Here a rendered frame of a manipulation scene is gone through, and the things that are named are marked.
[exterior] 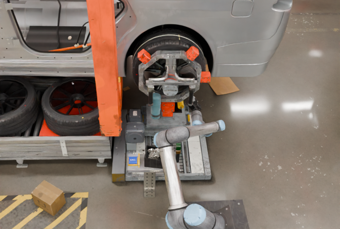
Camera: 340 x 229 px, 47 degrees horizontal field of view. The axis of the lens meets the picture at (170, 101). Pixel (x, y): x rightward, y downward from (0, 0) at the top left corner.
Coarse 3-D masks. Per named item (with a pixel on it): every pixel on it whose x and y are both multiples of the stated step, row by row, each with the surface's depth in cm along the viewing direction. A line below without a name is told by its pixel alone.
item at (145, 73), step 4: (164, 60) 339; (176, 60) 340; (160, 64) 343; (164, 64) 345; (180, 64) 345; (184, 64) 344; (188, 64) 344; (148, 68) 346; (152, 68) 346; (156, 68) 347; (160, 68) 348; (164, 68) 351; (176, 68) 347; (180, 68) 347; (144, 72) 360; (148, 72) 371; (160, 72) 349; (144, 76) 356; (148, 76) 367; (152, 76) 373; (156, 76) 352; (160, 76) 351; (180, 76) 376; (184, 76) 373; (188, 76) 367; (192, 76) 359; (144, 80) 352; (148, 80) 355; (156, 88) 363; (160, 88) 361; (180, 88) 365; (184, 88) 361; (156, 92) 362; (160, 92) 362
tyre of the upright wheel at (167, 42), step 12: (144, 36) 344; (168, 36) 332; (180, 36) 334; (192, 36) 345; (144, 48) 332; (156, 48) 328; (168, 48) 328; (180, 48) 329; (204, 60) 348; (132, 72) 346; (144, 84) 355
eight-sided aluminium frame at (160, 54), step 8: (152, 56) 328; (160, 56) 323; (168, 56) 325; (176, 56) 324; (184, 56) 324; (144, 64) 329; (192, 64) 331; (200, 72) 337; (144, 88) 347; (168, 96) 360; (176, 96) 361; (184, 96) 356
